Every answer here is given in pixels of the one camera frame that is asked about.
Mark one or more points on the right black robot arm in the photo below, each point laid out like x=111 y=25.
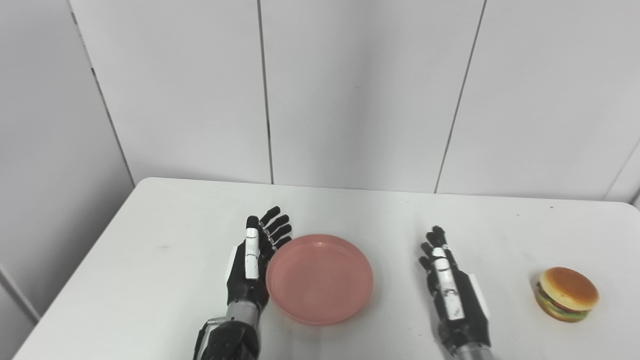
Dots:
x=475 y=351

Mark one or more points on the toy hamburger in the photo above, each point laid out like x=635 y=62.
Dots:
x=567 y=294

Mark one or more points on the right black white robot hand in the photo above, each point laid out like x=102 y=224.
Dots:
x=457 y=305

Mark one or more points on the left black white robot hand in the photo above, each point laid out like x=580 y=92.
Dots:
x=247 y=280

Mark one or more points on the pink round plate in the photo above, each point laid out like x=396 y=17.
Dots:
x=320 y=280

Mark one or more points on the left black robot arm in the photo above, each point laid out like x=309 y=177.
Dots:
x=232 y=337

